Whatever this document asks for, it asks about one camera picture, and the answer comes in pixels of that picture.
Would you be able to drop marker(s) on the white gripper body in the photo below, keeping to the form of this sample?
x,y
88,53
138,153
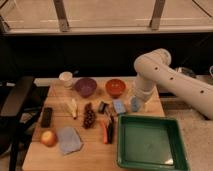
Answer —
x,y
140,101

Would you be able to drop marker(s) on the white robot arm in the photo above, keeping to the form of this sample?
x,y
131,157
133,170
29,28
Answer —
x,y
153,69

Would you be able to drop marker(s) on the orange bowl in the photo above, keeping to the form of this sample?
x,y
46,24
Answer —
x,y
115,87

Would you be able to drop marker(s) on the metal bowl in background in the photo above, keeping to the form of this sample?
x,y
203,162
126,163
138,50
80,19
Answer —
x,y
186,71

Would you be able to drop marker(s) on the purple bowl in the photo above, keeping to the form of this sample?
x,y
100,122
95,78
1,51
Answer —
x,y
85,87

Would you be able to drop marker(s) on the blue plastic cup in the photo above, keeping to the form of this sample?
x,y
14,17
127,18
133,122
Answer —
x,y
135,104

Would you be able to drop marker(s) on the blue sponge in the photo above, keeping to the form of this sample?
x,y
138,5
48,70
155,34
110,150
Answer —
x,y
119,106

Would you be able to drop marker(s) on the green plastic tray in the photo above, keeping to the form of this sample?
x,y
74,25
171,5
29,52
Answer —
x,y
150,144

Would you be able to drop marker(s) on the small black clip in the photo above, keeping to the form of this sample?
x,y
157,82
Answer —
x,y
102,106

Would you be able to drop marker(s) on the bunch of dark grapes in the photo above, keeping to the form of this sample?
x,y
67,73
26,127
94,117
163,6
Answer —
x,y
89,116

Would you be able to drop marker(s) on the peeled banana toy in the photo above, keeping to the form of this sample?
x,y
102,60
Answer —
x,y
72,108

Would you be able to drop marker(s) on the white paper cup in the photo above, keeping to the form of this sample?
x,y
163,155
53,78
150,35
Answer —
x,y
66,78

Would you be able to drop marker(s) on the blue grey cloth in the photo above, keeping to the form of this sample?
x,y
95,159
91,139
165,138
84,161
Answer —
x,y
69,140

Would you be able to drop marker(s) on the black rectangular block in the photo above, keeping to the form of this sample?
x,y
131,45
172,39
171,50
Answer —
x,y
46,117

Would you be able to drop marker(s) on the red yellow apple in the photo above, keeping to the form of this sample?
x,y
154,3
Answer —
x,y
48,138

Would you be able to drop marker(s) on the black office chair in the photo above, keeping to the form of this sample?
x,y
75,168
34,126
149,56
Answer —
x,y
10,115

